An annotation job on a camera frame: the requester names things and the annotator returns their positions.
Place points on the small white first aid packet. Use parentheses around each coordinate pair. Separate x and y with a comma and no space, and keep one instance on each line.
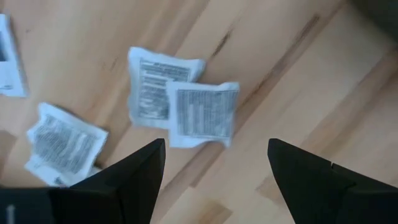
(62,146)
(9,62)
(202,115)
(149,77)

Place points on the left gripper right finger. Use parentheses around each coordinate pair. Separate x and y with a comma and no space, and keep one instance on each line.
(311,193)

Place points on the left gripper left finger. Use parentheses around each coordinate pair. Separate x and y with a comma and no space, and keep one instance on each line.
(130,186)

